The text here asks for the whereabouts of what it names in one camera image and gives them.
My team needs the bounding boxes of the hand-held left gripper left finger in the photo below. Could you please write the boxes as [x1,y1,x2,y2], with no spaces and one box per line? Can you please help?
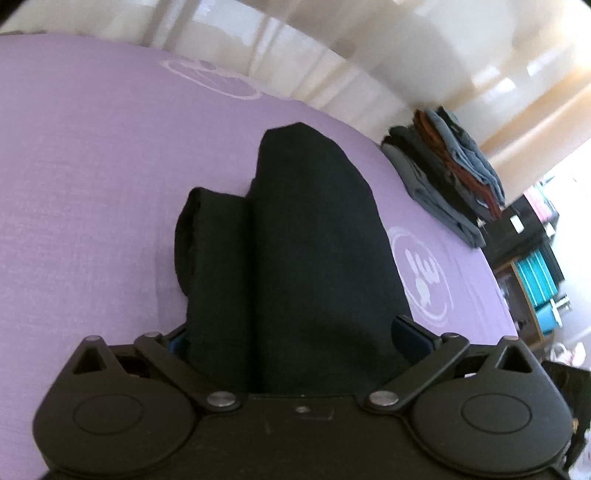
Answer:
[69,323,242,412]

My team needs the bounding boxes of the sheer cream curtain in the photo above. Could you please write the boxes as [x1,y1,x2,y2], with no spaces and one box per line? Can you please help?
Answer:
[0,0,591,155]

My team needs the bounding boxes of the stack of folded clothes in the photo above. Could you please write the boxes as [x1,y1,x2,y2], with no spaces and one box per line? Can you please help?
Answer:
[379,107,507,250]

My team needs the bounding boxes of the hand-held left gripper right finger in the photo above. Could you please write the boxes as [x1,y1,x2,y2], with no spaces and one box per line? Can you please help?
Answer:
[364,315,529,413]

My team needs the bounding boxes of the purple printed bed sheet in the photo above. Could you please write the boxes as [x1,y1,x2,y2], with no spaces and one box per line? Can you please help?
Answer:
[0,32,520,477]

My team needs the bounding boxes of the dark shelf unit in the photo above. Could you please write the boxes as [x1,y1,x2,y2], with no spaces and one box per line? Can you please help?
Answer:
[485,182,570,352]

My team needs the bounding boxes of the black pants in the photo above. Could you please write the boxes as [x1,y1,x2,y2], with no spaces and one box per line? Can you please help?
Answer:
[174,121,414,396]

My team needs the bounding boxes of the teal striped box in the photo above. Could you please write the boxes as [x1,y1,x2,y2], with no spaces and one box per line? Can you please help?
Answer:
[514,255,560,308]

